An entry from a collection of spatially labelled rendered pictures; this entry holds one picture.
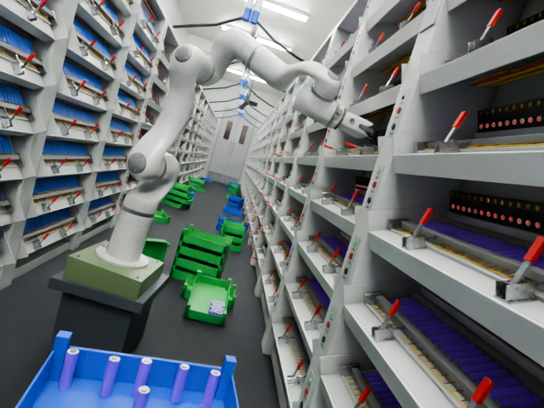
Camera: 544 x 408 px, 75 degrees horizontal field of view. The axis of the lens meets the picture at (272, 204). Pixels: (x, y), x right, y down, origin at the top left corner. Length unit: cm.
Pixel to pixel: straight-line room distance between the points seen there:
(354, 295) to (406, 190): 30
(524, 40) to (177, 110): 99
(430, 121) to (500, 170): 39
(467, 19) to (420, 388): 83
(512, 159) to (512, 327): 23
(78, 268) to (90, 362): 68
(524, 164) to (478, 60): 28
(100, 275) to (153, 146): 46
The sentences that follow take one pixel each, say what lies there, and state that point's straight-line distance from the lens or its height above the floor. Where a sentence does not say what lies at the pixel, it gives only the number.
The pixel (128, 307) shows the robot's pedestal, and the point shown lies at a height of 25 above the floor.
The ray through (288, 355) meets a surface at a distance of 149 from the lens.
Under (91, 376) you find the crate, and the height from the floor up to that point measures 41.
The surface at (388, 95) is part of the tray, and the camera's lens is 114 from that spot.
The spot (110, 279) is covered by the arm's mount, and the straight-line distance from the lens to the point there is 133.
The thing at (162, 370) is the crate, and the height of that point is 44.
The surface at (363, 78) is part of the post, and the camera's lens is 169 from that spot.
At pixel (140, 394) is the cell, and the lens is 61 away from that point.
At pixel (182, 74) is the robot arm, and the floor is 104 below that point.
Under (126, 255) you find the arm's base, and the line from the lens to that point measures 139.
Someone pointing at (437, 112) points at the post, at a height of 108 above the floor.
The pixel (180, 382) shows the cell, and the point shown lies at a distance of 69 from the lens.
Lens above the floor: 83
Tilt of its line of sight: 5 degrees down
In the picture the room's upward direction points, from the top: 17 degrees clockwise
